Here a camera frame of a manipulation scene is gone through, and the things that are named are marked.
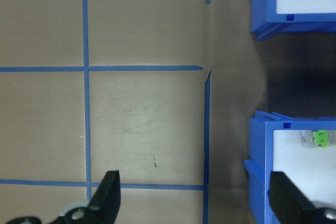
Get blue plastic bin with buttons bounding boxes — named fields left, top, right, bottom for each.
left=243, top=110, right=336, bottom=224

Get blue plastic bin with capacitors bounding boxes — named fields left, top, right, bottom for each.
left=245, top=0, right=336, bottom=41

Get green and grey connector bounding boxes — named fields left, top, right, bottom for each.
left=300, top=129, right=336, bottom=150

